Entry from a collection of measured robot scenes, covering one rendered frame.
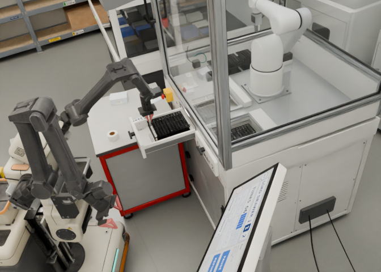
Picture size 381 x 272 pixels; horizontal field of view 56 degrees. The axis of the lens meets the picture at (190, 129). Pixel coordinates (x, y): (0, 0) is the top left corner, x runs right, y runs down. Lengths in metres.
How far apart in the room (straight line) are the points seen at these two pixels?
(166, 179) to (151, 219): 0.37
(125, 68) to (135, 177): 1.13
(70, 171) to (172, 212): 1.55
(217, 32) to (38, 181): 0.88
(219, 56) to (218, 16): 0.16
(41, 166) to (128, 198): 1.33
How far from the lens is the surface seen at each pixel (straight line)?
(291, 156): 1.97
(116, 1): 2.64
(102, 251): 2.45
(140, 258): 2.69
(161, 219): 2.83
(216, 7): 1.32
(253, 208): 1.39
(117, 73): 1.59
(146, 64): 2.87
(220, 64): 1.42
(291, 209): 2.38
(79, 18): 5.78
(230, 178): 1.85
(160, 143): 2.09
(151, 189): 2.69
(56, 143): 1.33
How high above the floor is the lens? 2.26
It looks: 40 degrees down
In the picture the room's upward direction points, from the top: 8 degrees counter-clockwise
